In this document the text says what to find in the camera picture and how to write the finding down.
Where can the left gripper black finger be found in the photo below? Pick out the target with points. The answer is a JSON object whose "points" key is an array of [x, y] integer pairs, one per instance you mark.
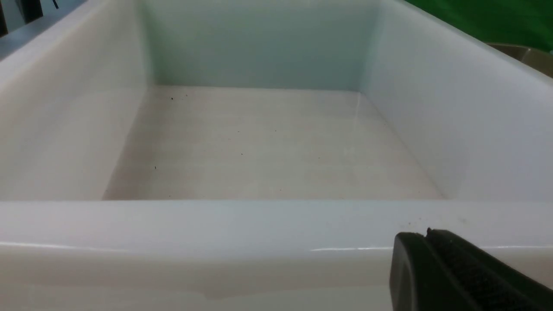
{"points": [[441, 271]]}

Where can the olive green plastic bin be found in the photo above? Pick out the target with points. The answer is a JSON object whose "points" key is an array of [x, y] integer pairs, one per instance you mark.
{"points": [[538, 60]]}

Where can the green backdrop cloth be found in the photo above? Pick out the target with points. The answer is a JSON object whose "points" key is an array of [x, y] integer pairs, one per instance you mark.
{"points": [[520, 22]]}

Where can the large white plastic bin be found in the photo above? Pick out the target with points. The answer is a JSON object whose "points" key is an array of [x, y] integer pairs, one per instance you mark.
{"points": [[259, 155]]}

